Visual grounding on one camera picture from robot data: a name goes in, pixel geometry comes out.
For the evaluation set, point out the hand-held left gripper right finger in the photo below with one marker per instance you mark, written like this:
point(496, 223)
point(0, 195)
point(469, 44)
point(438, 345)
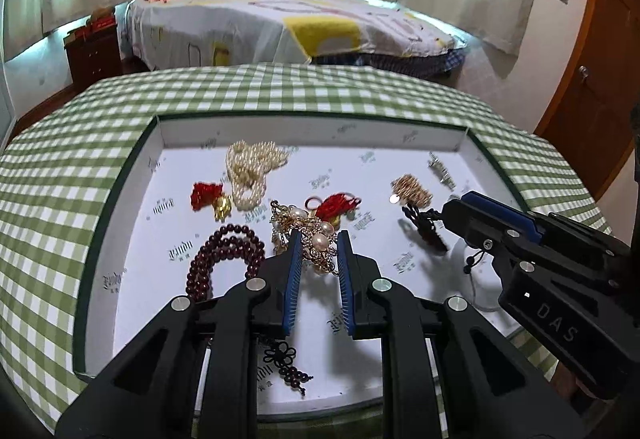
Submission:
point(346, 289)

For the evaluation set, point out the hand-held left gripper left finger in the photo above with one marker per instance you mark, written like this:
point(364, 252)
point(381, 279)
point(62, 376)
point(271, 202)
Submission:
point(292, 289)

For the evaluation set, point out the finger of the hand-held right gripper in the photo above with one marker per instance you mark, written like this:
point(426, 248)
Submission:
point(480, 231)
point(500, 214)

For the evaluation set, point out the dark bead tassel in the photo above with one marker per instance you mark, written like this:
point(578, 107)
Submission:
point(430, 231)

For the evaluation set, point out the gold pearl jewelry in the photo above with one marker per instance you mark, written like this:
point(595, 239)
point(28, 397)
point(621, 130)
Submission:
point(320, 244)

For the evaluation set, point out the white box with green rim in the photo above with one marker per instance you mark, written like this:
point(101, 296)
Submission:
point(350, 169)

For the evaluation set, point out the person's right hand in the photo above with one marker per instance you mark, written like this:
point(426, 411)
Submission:
point(567, 378)

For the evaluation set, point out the black knot bead pendant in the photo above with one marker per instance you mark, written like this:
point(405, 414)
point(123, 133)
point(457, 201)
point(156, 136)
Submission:
point(287, 366)

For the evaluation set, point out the red tassel gold charm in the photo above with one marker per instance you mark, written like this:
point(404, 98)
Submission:
point(340, 204)
point(205, 194)

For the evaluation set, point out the wooden door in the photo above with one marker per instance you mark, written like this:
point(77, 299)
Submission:
point(595, 94)

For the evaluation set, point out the door knob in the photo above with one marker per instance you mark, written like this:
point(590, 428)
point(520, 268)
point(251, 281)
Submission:
point(583, 70)

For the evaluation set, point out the plaid blue blanket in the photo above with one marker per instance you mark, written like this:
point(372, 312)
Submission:
point(415, 61)

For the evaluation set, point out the green checked tablecloth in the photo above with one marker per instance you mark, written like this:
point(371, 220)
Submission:
point(75, 169)

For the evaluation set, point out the bed with patterned sheet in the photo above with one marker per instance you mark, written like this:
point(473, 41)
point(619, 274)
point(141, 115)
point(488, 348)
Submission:
point(250, 24)

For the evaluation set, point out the dark wooden nightstand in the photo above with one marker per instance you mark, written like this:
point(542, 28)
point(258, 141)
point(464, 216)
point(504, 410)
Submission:
point(95, 59)

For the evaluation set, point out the red items on nightstand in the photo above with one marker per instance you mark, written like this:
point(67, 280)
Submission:
point(97, 21)

